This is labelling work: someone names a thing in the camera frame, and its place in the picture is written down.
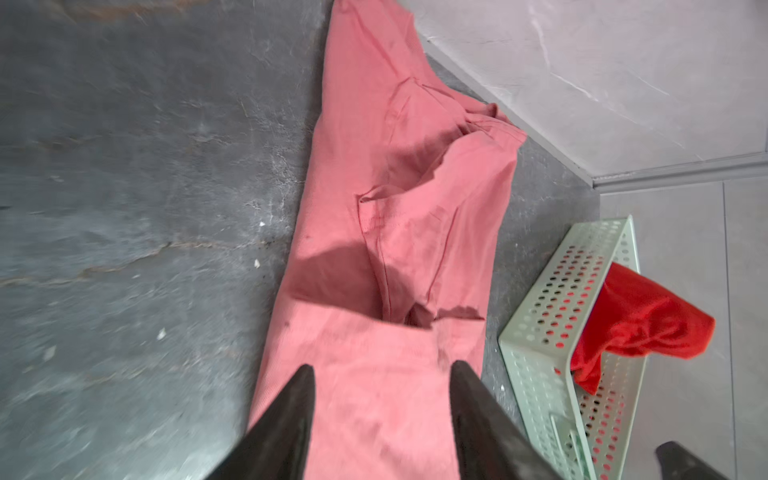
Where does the light green plastic basket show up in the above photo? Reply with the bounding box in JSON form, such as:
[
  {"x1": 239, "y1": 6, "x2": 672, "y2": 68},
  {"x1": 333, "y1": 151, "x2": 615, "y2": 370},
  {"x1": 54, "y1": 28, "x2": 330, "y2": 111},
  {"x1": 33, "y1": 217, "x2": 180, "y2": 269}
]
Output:
[{"x1": 499, "y1": 217, "x2": 646, "y2": 479}]

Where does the pink t shirt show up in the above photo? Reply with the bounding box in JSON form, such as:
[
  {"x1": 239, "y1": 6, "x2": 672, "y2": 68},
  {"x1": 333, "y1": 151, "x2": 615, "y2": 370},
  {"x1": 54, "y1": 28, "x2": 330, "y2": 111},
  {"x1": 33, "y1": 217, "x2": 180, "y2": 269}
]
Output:
[{"x1": 251, "y1": 1, "x2": 526, "y2": 479}]

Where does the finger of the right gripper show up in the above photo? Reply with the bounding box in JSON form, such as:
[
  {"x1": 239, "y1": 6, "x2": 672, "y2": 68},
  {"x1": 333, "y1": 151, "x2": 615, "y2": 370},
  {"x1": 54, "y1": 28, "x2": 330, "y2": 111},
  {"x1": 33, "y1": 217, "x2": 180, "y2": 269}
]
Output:
[{"x1": 655, "y1": 441, "x2": 727, "y2": 480}]

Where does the bright red t shirt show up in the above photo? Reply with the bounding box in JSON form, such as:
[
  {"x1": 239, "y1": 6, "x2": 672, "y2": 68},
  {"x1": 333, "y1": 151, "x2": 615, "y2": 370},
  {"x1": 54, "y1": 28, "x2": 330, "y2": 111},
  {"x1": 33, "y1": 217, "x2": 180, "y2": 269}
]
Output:
[{"x1": 570, "y1": 264, "x2": 716, "y2": 395}]

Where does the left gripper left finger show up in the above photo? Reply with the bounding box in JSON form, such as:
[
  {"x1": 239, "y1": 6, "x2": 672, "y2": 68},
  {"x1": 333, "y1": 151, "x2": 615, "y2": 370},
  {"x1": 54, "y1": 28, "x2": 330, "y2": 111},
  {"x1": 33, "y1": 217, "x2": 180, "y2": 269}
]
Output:
[{"x1": 207, "y1": 364, "x2": 316, "y2": 480}]

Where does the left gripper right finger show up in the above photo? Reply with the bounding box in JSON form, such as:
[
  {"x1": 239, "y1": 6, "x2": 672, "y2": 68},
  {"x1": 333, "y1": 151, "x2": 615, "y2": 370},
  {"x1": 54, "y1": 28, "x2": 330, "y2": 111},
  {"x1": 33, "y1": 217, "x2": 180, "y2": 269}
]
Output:
[{"x1": 449, "y1": 360, "x2": 560, "y2": 480}]

